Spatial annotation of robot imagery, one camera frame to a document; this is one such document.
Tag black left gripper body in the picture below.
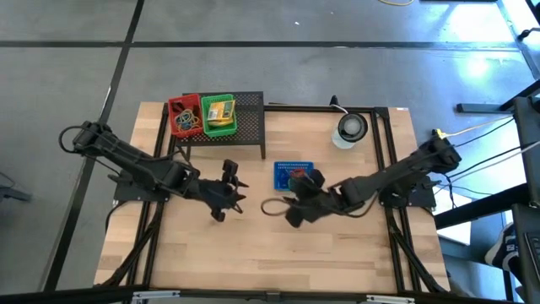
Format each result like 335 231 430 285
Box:
194 177 249 215

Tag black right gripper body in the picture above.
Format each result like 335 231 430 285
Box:
281 179 342 223

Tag blue plastic basket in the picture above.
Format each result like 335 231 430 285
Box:
273 160 316 193

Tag green plastic basket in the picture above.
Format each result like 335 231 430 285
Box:
200 93 239 138

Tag yellow crayon box with barcode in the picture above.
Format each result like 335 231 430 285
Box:
206 99 236 122

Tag coloured rubber bands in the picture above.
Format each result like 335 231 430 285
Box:
175 108 203 131

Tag red plastic basket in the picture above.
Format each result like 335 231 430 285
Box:
167 93 205 139

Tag black desk foot bar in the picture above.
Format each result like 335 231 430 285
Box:
455 78 540 115
434 183 532 231

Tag black side desk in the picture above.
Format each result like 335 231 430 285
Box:
512 96 540 304

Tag black perforated metal riser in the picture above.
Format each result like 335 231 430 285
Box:
175 90 267 160

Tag person's shoe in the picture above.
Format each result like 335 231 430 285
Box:
484 221 519 271

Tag grey chair base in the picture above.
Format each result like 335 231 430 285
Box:
0 184 33 204

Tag black plug with white cable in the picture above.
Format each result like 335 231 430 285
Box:
328 95 349 115

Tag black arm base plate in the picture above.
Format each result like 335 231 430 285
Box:
108 172 173 203
376 175 442 209

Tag silver metal bracket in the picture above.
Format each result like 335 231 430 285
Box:
132 290 181 303
365 294 417 304

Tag yellow extension cord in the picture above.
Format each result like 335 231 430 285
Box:
434 117 514 140

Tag black floor cable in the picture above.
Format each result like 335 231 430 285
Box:
438 117 540 198

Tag black camera rig beam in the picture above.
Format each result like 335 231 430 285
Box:
0 285 540 304

